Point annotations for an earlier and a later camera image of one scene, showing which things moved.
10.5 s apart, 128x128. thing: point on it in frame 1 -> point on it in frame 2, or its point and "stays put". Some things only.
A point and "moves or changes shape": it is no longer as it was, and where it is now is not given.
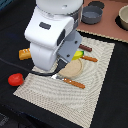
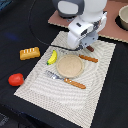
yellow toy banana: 77,55 moves or changes shape
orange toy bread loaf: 24,54 stays put
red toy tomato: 16,79 stays put
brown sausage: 86,48 stays put
